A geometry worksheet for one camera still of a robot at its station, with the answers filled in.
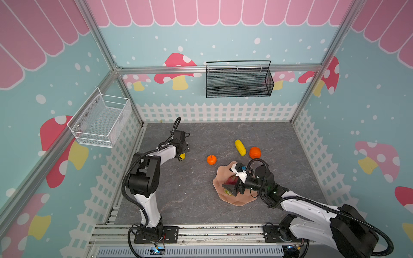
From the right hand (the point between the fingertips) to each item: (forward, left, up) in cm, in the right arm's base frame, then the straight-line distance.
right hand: (226, 176), depth 78 cm
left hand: (+23, +27, -10) cm, 37 cm away
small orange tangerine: (+16, +7, -11) cm, 21 cm away
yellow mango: (+25, -11, -11) cm, 30 cm away
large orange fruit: (+20, -19, -8) cm, 28 cm away
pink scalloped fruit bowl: (+7, +1, -10) cm, 12 cm away
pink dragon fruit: (+1, -3, -5) cm, 6 cm away
